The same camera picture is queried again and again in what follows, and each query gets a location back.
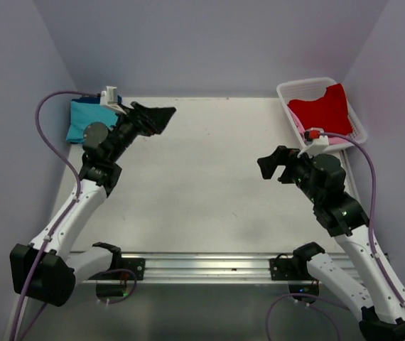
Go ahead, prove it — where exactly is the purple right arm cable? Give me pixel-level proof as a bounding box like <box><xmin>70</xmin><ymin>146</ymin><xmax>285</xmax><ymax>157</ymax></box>
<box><xmin>265</xmin><ymin>131</ymin><xmax>405</xmax><ymax>341</ymax></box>

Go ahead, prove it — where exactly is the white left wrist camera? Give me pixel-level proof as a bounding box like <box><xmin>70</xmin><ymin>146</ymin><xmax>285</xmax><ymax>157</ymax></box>
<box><xmin>99</xmin><ymin>86</ymin><xmax>123</xmax><ymax>113</ymax></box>

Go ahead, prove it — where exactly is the folded navy blue t shirt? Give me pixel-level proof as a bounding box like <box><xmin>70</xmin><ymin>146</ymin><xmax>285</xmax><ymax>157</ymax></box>
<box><xmin>70</xmin><ymin>94</ymin><xmax>122</xmax><ymax>106</ymax></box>

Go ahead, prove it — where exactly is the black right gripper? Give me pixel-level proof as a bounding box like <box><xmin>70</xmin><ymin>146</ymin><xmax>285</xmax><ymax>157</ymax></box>
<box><xmin>256</xmin><ymin>144</ymin><xmax>321</xmax><ymax>203</ymax></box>

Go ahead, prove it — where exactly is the aluminium mounting rail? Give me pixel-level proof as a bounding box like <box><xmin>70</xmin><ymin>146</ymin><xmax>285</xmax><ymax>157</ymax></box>
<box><xmin>20</xmin><ymin>151</ymin><xmax>395</xmax><ymax>285</ymax></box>

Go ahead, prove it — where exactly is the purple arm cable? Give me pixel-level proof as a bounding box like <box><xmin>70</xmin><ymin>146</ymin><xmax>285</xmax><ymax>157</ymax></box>
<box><xmin>265</xmin><ymin>131</ymin><xmax>405</xmax><ymax>341</ymax></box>
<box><xmin>9</xmin><ymin>90</ymin><xmax>138</xmax><ymax>341</ymax></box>

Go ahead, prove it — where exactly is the turquoise t shirt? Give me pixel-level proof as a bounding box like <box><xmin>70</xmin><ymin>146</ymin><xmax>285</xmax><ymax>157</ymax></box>
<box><xmin>66</xmin><ymin>102</ymin><xmax>118</xmax><ymax>144</ymax></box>

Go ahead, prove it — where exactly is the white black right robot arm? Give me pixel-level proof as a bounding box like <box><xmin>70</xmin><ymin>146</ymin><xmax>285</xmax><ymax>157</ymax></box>
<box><xmin>257</xmin><ymin>146</ymin><xmax>405</xmax><ymax>340</ymax></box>

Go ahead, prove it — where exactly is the red t shirt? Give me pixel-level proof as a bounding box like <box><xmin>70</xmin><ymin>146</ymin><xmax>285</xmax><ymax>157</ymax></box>
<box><xmin>288</xmin><ymin>83</ymin><xmax>353</xmax><ymax>135</ymax></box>

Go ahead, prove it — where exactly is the white plastic laundry basket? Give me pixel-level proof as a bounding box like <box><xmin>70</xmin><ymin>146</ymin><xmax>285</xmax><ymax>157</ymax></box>
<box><xmin>276</xmin><ymin>77</ymin><xmax>367</xmax><ymax>148</ymax></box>

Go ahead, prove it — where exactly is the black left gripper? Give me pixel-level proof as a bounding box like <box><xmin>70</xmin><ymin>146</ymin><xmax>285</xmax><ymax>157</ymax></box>
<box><xmin>107</xmin><ymin>102</ymin><xmax>175</xmax><ymax>163</ymax></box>

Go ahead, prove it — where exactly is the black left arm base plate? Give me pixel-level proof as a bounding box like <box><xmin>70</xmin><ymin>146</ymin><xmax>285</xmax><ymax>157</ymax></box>
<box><xmin>119</xmin><ymin>257</ymin><xmax>146</xmax><ymax>281</ymax></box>

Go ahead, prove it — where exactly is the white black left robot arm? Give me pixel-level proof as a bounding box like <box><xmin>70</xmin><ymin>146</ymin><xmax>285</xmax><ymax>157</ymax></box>
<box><xmin>10</xmin><ymin>102</ymin><xmax>176</xmax><ymax>306</ymax></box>

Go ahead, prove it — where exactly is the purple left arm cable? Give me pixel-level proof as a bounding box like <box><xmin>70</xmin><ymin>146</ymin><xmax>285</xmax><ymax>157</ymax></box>
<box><xmin>9</xmin><ymin>90</ymin><xmax>138</xmax><ymax>341</ymax></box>

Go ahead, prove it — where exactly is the pink t shirt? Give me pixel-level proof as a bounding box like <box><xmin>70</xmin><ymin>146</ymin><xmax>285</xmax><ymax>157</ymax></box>
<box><xmin>287</xmin><ymin>108</ymin><xmax>352</xmax><ymax>147</ymax></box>

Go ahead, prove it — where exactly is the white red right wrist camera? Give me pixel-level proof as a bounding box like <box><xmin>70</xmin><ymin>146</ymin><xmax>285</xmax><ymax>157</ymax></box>
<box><xmin>297</xmin><ymin>128</ymin><xmax>330</xmax><ymax>158</ymax></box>

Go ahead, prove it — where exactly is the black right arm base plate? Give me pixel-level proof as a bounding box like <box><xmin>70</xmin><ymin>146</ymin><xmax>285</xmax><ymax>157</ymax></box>
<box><xmin>269</xmin><ymin>254</ymin><xmax>314</xmax><ymax>281</ymax></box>

